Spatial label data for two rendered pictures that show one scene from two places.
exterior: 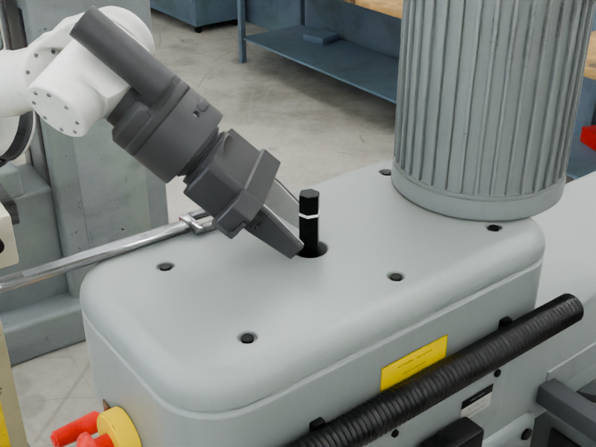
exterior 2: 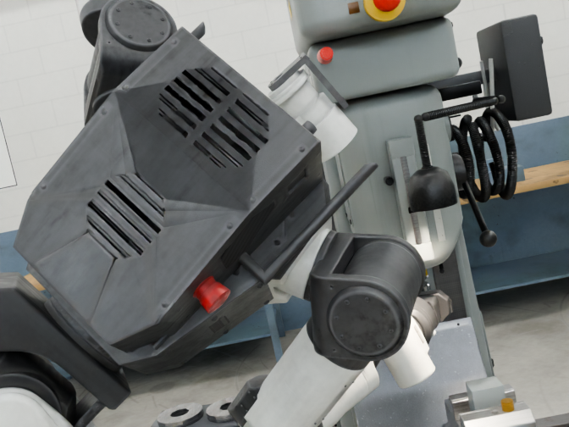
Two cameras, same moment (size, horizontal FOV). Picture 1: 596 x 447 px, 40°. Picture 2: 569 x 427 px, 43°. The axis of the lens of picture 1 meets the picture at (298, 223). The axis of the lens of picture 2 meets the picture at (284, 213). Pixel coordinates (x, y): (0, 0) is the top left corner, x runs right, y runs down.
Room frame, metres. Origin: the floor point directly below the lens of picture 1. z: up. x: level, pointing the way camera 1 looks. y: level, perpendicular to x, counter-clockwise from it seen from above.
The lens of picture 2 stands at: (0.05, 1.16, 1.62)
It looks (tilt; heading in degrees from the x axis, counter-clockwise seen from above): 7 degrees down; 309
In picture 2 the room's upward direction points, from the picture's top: 12 degrees counter-clockwise
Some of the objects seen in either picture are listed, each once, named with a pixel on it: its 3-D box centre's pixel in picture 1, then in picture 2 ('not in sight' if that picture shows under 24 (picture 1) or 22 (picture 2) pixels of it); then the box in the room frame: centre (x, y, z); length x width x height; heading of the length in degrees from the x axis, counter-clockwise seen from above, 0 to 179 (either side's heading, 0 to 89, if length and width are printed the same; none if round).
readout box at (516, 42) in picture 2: not in sight; (515, 69); (0.64, -0.45, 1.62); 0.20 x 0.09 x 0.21; 127
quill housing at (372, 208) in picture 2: not in sight; (397, 179); (0.72, -0.02, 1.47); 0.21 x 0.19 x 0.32; 37
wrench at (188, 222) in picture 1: (116, 247); not in sight; (0.72, 0.18, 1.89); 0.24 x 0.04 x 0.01; 125
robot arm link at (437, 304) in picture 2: not in sight; (412, 318); (0.69, 0.08, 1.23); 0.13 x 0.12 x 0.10; 18
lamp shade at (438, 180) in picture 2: not in sight; (430, 186); (0.57, 0.15, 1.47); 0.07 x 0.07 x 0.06
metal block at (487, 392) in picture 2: not in sight; (486, 397); (0.65, -0.07, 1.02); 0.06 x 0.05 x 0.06; 38
